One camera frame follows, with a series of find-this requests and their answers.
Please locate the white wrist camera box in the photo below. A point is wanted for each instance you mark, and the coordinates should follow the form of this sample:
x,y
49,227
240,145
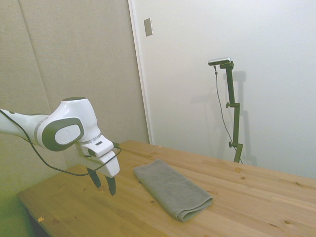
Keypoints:
x,y
98,146

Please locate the grey wall switch plate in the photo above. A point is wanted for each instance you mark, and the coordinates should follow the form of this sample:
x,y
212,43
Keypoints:
x,y
148,27

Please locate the dark camera stand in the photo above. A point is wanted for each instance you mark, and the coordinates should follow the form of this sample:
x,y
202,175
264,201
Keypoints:
x,y
234,116

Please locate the white door frame trim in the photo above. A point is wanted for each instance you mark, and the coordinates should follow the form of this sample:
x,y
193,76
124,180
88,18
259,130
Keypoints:
x,y
140,74

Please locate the silver exterior camera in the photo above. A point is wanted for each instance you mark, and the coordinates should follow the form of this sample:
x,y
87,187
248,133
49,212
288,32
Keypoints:
x,y
219,61

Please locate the grey terry towel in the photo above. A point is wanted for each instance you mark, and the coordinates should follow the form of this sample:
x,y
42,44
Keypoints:
x,y
170,188

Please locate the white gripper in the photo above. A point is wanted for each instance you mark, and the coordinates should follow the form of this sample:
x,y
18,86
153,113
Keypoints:
x,y
111,166

